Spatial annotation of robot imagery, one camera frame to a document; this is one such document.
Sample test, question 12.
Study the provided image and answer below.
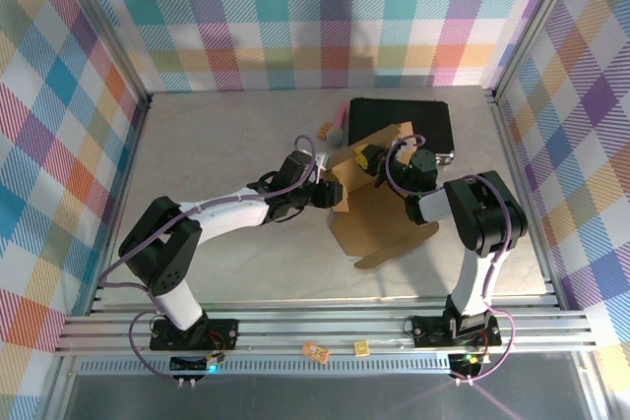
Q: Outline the brown cardboard box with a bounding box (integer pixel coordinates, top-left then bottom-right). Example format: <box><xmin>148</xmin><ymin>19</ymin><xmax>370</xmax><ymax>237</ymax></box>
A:
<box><xmin>324</xmin><ymin>120</ymin><xmax>440</xmax><ymax>272</ymax></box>

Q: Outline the pink microphone with grey head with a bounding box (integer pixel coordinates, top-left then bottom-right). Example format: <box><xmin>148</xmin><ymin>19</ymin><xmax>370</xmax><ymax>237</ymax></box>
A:
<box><xmin>328</xmin><ymin>100</ymin><xmax>348</xmax><ymax>147</ymax></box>

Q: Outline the black case with metal trim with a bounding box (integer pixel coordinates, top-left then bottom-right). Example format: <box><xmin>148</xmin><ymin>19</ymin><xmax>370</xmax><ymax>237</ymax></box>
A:
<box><xmin>347</xmin><ymin>97</ymin><xmax>455</xmax><ymax>168</ymax></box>

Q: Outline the orange printed packet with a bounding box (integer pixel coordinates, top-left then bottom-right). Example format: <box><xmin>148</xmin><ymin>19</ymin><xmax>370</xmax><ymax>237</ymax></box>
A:
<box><xmin>300</xmin><ymin>340</ymin><xmax>330</xmax><ymax>363</ymax></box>

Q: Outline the small controller circuit board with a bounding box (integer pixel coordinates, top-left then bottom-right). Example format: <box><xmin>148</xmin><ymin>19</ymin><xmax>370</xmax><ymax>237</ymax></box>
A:
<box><xmin>169</xmin><ymin>349</ymin><xmax>227</xmax><ymax>376</ymax></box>
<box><xmin>450</xmin><ymin>348</ymin><xmax>493</xmax><ymax>378</ymax></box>

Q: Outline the aluminium side rail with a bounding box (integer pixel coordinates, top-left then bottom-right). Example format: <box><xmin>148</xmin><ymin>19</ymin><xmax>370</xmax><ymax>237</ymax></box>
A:
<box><xmin>86</xmin><ymin>92</ymin><xmax>154</xmax><ymax>316</ymax></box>
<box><xmin>489</xmin><ymin>90</ymin><xmax>565</xmax><ymax>311</ymax></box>

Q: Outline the aluminium mounting rail frame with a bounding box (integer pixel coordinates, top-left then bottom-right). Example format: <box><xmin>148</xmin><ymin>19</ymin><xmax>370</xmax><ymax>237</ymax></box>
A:
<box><xmin>52</xmin><ymin>294</ymin><xmax>599</xmax><ymax>357</ymax></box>

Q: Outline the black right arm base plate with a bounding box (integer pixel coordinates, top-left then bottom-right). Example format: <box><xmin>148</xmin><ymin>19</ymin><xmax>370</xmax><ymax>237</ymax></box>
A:
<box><xmin>410</xmin><ymin>316</ymin><xmax>503</xmax><ymax>347</ymax></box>

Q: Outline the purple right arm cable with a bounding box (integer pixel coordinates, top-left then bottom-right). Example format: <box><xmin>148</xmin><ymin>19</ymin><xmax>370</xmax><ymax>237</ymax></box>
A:
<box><xmin>385</xmin><ymin>133</ymin><xmax>516</xmax><ymax>385</ymax></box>

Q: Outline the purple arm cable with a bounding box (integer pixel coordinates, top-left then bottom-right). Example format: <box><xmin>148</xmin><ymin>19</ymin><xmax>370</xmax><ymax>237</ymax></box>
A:
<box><xmin>97</xmin><ymin>134</ymin><xmax>319</xmax><ymax>385</ymax></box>
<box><xmin>385</xmin><ymin>133</ymin><xmax>516</xmax><ymax>385</ymax></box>

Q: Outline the perforated metal cable duct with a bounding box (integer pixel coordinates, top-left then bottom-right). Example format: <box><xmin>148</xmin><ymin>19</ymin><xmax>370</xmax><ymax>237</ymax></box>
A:
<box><xmin>78</xmin><ymin>358</ymin><xmax>454</xmax><ymax>375</ymax></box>

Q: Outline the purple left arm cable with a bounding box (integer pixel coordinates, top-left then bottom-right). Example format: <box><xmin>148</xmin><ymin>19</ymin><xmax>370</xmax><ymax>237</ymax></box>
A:
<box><xmin>97</xmin><ymin>134</ymin><xmax>319</xmax><ymax>385</ymax></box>

